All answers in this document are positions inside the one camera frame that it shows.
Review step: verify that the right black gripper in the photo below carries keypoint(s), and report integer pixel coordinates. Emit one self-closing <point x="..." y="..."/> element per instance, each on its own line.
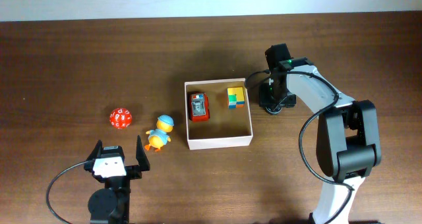
<point x="288" y="102"/>

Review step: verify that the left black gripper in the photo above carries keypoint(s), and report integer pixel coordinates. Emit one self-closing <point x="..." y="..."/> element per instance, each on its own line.
<point x="135" y="170"/>

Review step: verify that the colourful puzzle cube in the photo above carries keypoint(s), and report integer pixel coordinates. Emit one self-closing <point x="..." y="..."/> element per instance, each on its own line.
<point x="235" y="97"/>

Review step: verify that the red toy truck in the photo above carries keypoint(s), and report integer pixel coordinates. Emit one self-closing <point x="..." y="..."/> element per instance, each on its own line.
<point x="199" y="107"/>

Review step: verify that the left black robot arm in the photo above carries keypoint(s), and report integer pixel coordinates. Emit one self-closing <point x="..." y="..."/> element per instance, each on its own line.
<point x="111" y="203"/>

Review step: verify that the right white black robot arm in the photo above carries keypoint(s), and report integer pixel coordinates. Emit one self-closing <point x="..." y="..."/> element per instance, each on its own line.
<point x="347" y="141"/>

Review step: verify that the black round cap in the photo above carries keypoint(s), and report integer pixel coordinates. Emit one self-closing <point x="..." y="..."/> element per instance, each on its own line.
<point x="273" y="111"/>

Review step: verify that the red lettered ball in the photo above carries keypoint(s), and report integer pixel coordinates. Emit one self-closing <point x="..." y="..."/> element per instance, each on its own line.
<point x="120" y="118"/>

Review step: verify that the yellow duck toy blue hat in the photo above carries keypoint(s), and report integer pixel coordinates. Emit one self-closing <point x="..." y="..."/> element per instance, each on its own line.
<point x="159" y="137"/>

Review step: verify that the white cardboard box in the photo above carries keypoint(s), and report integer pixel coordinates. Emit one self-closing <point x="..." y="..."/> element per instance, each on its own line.
<point x="226" y="127"/>

